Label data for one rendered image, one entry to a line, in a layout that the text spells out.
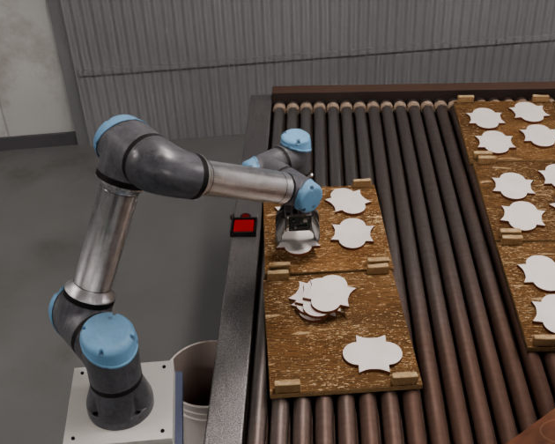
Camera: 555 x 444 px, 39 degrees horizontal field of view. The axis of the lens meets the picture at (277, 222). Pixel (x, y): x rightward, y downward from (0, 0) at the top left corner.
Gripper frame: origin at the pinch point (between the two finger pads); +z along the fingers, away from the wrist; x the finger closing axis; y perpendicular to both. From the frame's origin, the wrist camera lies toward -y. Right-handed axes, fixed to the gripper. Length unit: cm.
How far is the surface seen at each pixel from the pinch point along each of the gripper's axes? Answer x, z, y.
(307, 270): 2.2, 3.7, 8.8
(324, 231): 8.1, 4.1, -8.3
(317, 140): 10, 7, -63
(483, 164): 62, 4, -39
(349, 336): 10.8, 3.0, 34.9
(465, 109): 64, 6, -76
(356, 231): 17.1, 3.0, -6.2
